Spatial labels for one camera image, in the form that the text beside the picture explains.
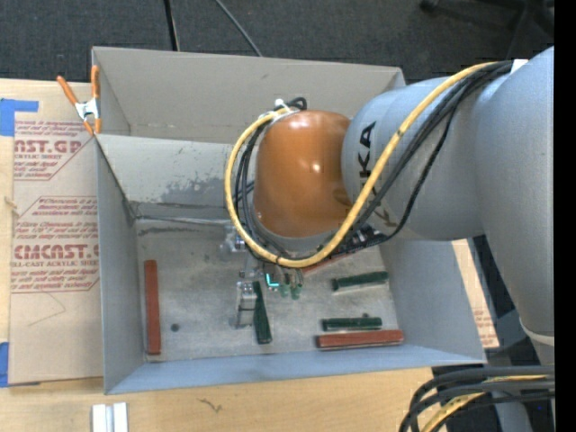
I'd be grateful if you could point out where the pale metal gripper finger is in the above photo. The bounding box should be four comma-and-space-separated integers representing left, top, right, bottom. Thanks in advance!
235, 280, 257, 329
220, 229, 248, 261

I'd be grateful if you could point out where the black cylinder on white bracket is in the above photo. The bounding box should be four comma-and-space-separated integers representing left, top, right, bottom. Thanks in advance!
336, 225, 389, 254

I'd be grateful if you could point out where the dark green flat block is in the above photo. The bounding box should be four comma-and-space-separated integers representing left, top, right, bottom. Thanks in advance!
331, 271, 390, 293
251, 280, 274, 346
320, 316, 383, 333

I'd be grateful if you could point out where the grey metal bin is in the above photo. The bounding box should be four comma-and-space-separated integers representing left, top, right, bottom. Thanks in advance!
91, 46, 489, 395

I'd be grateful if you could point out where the brown cardboard board red print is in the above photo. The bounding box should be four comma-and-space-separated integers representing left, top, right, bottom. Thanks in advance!
0, 77, 501, 388

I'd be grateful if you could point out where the red-brown flat block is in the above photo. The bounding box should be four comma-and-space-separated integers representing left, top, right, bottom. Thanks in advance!
143, 259, 163, 356
314, 328, 405, 350

